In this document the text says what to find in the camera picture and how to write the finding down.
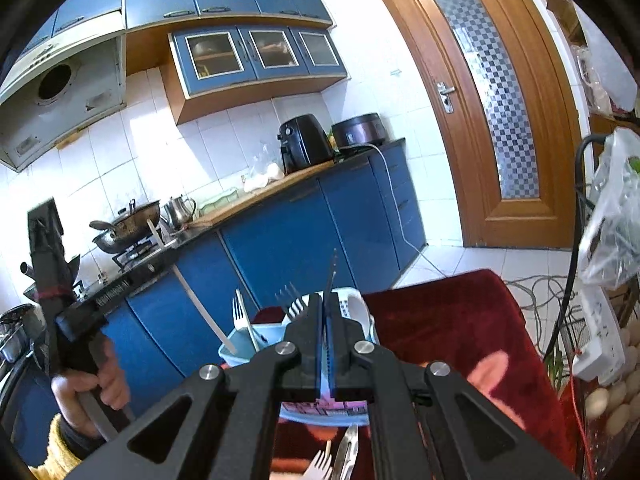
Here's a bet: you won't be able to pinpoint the blue glass-door wall cabinet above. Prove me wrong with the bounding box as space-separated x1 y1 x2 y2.
160 25 349 126

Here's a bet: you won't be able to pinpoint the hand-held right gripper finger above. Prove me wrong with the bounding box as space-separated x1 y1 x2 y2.
65 294 327 480
325 294 576 480

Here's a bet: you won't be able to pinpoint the steel kettle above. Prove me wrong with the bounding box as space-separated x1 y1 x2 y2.
164 196 197 229

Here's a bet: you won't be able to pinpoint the metal table knife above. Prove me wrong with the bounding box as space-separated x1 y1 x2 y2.
324 248 339 307

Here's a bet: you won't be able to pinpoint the red floral plush blanket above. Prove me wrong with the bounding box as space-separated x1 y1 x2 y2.
255 269 577 480

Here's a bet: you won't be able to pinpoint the blue kitchen base cabinets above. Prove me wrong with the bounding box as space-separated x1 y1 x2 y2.
0 141 427 467

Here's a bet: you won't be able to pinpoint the range hood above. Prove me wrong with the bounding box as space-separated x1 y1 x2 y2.
0 10 127 174

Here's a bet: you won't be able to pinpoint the white power strip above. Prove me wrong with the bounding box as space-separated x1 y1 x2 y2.
570 285 629 382

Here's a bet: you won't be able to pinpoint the white plastic fork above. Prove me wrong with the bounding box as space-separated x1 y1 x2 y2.
299 449 334 480
231 289 262 352

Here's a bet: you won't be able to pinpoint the steel pot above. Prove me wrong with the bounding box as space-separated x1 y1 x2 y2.
0 304 34 367

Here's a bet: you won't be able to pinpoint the silver metal spoon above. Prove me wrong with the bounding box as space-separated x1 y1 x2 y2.
332 424 359 480

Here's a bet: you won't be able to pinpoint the black air fryer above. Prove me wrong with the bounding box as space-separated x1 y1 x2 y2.
277 114 335 175

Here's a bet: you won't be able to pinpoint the black wok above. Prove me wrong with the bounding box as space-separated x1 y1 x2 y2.
90 199 162 255

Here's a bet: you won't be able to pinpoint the pile of eggs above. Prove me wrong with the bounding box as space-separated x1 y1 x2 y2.
582 320 640 437

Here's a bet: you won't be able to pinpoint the metal door handle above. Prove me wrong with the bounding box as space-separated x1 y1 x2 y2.
436 82 457 114

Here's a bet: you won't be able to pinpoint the person's left forearm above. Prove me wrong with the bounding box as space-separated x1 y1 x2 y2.
27 412 108 480

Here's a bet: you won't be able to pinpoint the dark rice cooker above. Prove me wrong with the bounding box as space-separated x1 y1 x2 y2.
331 112 389 154

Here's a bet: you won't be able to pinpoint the long pale chopstick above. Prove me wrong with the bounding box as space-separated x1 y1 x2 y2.
147 219 239 357

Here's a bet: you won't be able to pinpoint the black wire rack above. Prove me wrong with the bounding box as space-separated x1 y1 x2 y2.
542 135 617 377

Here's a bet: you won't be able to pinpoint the small clear plastic bag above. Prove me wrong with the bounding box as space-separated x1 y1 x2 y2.
242 145 287 194

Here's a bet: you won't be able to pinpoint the light blue utensil holder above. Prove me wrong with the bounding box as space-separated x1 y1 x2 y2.
218 286 382 427

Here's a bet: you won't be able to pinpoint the person's left hand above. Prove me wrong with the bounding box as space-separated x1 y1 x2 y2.
50 334 132 442

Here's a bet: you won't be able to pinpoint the gas stove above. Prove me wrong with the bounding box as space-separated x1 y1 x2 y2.
112 240 177 269

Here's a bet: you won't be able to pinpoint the wooden door with glass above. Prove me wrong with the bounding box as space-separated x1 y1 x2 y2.
367 0 585 250

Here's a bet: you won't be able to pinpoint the tangle of floor cables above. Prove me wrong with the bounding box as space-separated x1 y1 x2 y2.
505 274 587 352

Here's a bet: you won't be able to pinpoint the white power cable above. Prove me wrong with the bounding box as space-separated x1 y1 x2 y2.
366 143 452 282

